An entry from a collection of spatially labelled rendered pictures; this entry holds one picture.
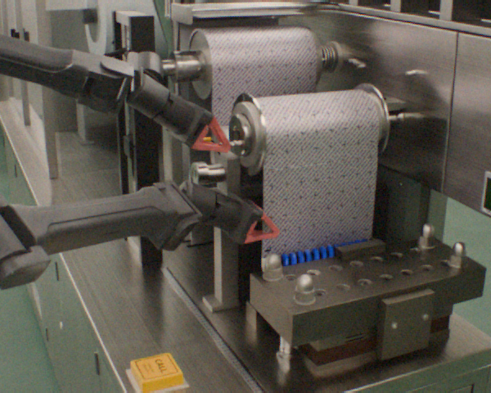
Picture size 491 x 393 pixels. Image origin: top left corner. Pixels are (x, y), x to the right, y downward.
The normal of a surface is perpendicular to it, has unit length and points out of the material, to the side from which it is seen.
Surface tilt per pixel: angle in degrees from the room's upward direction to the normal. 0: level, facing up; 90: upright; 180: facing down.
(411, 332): 90
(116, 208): 39
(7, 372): 0
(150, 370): 0
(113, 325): 0
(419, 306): 90
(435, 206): 90
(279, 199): 91
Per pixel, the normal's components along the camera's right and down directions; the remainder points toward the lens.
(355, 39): -0.91, 0.15
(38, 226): 0.63, -0.69
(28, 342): 0.01, -0.94
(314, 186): 0.42, 0.32
